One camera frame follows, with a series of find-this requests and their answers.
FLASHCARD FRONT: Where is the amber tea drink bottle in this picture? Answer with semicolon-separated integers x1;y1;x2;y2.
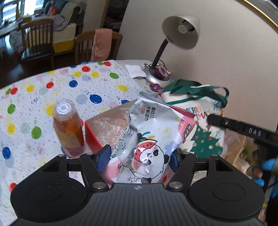
53;99;85;158

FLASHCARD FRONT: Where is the blue gloved hand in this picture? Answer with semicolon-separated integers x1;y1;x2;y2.
252;157;277;198

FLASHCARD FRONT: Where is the wooden chair by table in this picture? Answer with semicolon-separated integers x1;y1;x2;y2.
74;30;122;64

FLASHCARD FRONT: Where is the silver desk lamp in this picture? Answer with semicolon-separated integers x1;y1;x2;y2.
142;14;201;86

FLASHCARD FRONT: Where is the sofa with cream cover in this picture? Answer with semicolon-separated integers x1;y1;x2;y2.
43;1;85;54

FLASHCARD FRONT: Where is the panda wet wipes pack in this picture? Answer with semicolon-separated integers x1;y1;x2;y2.
102;92;195;185

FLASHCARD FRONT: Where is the clear bubble wrap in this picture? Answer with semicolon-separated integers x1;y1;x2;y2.
92;118;128;148

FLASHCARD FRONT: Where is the white paper tissue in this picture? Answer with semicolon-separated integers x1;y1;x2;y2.
125;64;146;78

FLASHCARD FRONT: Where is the pink towel on chair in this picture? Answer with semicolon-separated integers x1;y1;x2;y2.
91;28;113;62

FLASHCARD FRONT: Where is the dark wooden dining chair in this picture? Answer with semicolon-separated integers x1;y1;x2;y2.
20;18;55;73

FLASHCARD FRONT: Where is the happy family framed picture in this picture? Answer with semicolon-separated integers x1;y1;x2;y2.
238;0;277;33

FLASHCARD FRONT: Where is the christmas tree tote bag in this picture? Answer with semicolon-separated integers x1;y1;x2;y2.
161;80;230;158

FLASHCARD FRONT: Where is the balloon pattern tablecloth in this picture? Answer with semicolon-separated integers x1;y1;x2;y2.
0;59;144;226

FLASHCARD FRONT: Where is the red cardboard box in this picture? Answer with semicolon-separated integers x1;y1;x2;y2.
84;100;136;153

